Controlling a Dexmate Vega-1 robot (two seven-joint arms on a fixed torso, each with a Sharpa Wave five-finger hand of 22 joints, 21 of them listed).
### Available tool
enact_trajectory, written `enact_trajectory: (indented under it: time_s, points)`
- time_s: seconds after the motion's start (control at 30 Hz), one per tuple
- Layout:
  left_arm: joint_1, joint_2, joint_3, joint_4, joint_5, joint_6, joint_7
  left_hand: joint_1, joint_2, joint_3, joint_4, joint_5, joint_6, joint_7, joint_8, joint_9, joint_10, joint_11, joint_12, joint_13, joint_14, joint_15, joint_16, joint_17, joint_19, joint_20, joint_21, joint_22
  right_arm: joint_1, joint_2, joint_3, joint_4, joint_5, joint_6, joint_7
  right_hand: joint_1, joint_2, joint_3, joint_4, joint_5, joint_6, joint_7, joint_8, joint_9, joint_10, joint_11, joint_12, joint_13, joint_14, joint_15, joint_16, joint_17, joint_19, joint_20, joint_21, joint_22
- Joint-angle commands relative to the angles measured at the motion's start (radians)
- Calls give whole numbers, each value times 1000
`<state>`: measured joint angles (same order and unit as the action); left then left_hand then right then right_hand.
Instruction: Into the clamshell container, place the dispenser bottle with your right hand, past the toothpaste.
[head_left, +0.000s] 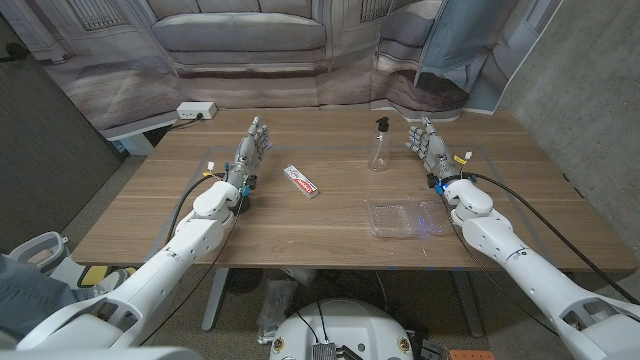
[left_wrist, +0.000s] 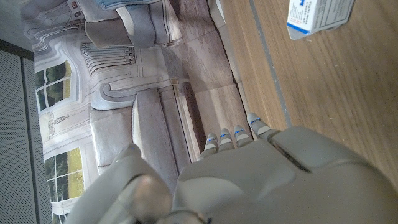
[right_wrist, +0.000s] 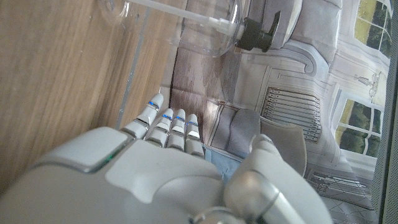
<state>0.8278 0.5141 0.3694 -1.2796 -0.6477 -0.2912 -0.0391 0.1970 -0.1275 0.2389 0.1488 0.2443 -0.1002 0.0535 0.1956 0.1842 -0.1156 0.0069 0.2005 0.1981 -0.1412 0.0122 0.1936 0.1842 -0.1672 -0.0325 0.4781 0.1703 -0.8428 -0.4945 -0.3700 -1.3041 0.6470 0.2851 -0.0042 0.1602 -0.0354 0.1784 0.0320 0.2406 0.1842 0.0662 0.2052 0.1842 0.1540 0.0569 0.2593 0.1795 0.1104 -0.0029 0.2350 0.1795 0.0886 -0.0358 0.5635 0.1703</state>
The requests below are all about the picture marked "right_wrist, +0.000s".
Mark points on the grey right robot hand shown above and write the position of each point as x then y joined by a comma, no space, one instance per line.
149,174

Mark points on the clear dispenser bottle black pump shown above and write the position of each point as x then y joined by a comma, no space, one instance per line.
211,34

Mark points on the printed living room backdrop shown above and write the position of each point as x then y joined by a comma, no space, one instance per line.
280,81

